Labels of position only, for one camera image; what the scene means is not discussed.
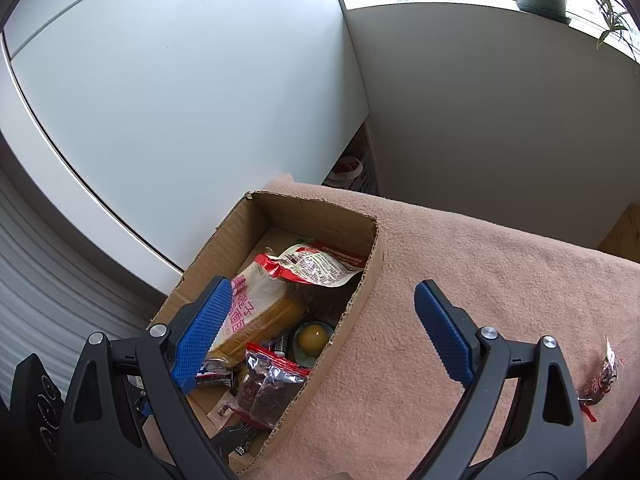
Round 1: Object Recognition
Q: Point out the red and white snack bag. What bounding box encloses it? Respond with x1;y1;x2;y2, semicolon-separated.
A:
254;242;365;288

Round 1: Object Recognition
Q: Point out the grey ribbed panel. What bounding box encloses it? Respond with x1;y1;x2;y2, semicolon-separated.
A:
0;170;168;411

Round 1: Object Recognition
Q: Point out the black candy bar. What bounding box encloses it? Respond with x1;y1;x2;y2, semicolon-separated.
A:
195;331;292;390

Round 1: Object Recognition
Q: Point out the white plastic basket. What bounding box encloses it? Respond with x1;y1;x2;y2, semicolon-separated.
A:
322;135;379;196

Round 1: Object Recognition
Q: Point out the brown cake clear packet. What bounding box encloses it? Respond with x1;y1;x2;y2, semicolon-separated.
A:
232;342;312;431
577;337;626;423

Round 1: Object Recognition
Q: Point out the small white candy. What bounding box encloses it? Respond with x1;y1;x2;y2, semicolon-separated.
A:
206;392;236;428

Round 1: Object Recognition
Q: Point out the sliced bread packet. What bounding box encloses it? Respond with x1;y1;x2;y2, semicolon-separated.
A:
205;266;308;376

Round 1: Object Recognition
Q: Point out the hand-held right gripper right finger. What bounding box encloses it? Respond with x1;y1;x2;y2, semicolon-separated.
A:
410;280;588;480

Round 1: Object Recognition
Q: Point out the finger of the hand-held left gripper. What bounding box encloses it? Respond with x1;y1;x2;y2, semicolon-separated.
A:
212;420;253;458
127;377;153;418

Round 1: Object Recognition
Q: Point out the yellow jelly cup green lid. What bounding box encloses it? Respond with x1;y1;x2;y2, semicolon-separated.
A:
292;320;335;361

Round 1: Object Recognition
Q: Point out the cardboard box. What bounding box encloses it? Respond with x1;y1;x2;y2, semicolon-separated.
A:
147;191;386;476

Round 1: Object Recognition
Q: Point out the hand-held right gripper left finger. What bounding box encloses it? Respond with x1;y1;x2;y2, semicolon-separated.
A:
57;275;238;480

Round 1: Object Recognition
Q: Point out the white wardrobe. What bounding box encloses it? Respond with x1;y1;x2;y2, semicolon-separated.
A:
0;0;373;306

